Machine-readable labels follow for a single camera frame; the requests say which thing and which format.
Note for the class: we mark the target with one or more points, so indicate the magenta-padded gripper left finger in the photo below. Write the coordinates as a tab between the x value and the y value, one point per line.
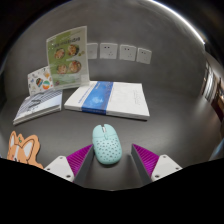
61	166

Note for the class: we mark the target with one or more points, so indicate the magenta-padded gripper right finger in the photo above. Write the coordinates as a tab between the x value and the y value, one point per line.
163	166

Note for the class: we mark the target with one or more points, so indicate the mint green perforated computer mouse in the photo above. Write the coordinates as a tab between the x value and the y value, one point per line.
106	146

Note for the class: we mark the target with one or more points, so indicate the orange corgi-shaped mouse pad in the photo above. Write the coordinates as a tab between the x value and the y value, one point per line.
23	150

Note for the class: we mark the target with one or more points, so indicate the grey striped book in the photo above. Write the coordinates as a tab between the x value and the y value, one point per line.
38	106

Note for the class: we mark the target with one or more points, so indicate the white book with blue band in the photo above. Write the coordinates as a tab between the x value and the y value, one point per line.
126	100

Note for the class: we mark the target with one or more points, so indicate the white card with colourful stickers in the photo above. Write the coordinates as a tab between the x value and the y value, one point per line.
39	81

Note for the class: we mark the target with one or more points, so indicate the green menu sign stand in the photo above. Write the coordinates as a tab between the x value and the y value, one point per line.
68	58

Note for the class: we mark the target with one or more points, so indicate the white wall socket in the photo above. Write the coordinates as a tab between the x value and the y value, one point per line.
92	51
127	52
108	50
144	56

